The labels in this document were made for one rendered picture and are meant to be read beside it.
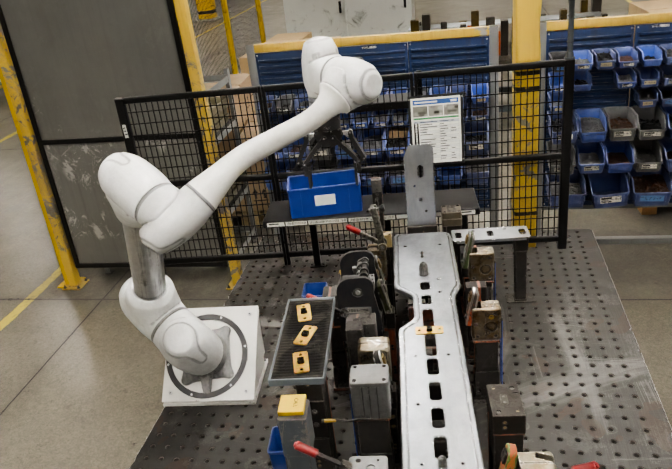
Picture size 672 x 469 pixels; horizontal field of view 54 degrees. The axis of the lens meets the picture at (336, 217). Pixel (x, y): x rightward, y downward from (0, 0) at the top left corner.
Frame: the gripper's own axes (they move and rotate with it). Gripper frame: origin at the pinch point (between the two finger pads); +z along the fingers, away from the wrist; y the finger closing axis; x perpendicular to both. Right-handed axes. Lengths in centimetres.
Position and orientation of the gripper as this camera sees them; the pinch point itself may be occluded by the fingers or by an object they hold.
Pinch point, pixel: (333, 181)
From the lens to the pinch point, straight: 193.5
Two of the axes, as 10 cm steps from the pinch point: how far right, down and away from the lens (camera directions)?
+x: 0.7, -4.2, 9.0
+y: 9.9, -0.6, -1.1
